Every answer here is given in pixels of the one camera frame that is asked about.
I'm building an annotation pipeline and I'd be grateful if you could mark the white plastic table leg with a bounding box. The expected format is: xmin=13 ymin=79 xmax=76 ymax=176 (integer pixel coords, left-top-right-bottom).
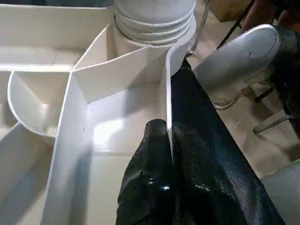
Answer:
xmin=113 ymin=0 xmax=197 ymax=45

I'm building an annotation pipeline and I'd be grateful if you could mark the black stand leg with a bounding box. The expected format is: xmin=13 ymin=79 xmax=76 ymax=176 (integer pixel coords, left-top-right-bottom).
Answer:
xmin=216 ymin=8 xmax=252 ymax=50

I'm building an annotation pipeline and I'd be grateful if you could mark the grey stand base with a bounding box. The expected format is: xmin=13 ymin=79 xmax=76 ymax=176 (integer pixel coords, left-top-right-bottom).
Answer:
xmin=254 ymin=114 xmax=300 ymax=137

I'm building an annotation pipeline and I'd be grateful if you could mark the black table mat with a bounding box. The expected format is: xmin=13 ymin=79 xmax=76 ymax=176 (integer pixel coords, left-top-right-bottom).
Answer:
xmin=169 ymin=57 xmax=286 ymax=225

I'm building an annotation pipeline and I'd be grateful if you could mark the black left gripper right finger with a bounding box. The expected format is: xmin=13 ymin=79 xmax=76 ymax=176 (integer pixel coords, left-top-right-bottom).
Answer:
xmin=172 ymin=121 xmax=247 ymax=225

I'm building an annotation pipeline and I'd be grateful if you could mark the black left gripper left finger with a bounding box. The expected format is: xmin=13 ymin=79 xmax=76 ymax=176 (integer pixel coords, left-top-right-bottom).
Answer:
xmin=115 ymin=118 xmax=176 ymax=225

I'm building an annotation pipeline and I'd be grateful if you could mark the white plastic table top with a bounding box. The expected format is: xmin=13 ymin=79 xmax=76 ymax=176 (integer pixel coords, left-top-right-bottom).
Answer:
xmin=0 ymin=0 xmax=198 ymax=225

